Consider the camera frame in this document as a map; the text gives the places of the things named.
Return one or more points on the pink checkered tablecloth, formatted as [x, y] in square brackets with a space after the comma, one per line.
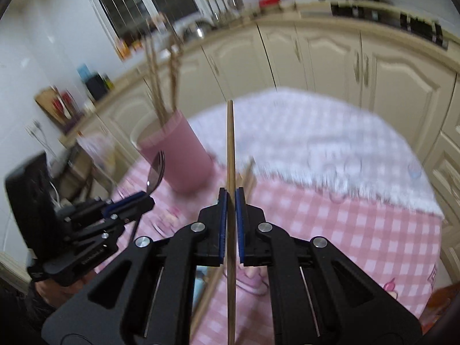
[323, 168]

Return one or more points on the window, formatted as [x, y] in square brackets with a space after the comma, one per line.
[143, 3]

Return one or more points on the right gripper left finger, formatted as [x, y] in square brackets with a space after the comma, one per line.
[145, 294]

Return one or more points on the black kettle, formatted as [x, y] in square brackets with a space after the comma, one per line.
[96, 86]

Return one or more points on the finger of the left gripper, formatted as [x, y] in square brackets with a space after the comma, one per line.
[128, 201]
[129, 212]

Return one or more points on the black gas stove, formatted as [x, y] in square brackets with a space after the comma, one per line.
[379, 12]

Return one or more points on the pink utensil cup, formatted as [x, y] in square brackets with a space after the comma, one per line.
[188, 166]

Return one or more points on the red container on counter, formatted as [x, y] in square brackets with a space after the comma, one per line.
[267, 3]

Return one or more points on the person left hand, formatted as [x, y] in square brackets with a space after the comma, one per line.
[56, 295]

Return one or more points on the steel bowl by sink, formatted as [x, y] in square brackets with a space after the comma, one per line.
[197, 30]

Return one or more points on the light blue knife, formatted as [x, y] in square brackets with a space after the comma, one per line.
[202, 277]

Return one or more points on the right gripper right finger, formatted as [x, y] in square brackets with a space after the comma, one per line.
[318, 295]

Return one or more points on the black handled fork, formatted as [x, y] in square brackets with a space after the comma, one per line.
[154, 179]

